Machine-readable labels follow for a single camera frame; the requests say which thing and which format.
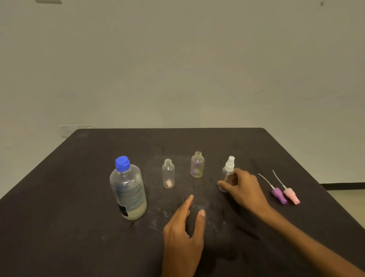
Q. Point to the person's right hand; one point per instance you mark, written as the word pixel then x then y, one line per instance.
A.
pixel 248 194

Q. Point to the person's left hand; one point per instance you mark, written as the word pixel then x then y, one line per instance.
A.
pixel 182 251

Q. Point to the small plain clear bottle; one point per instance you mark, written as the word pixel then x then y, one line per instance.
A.
pixel 226 176

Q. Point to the purple spray cap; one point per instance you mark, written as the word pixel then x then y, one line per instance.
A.
pixel 279 195

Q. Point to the white spray cap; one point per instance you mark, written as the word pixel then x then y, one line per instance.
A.
pixel 229 164

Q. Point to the pink spray cap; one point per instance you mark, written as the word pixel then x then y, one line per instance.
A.
pixel 292 196

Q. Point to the small yellowish bottle purple sticker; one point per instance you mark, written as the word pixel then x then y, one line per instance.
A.
pixel 197 167

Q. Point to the small bottle with pink sticker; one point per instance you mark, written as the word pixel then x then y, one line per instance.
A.
pixel 168 175

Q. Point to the large clear plastic bottle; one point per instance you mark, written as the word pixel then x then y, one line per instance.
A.
pixel 129 194

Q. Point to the blue bottle cap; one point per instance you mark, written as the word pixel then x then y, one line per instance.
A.
pixel 122 163

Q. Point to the person's right forearm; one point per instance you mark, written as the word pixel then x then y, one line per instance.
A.
pixel 313 248

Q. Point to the black skirting board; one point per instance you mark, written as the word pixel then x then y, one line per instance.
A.
pixel 342 186

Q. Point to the white wall socket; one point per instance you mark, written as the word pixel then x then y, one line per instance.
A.
pixel 75 130

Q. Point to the white wall switch plate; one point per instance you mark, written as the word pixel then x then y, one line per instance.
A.
pixel 48 1

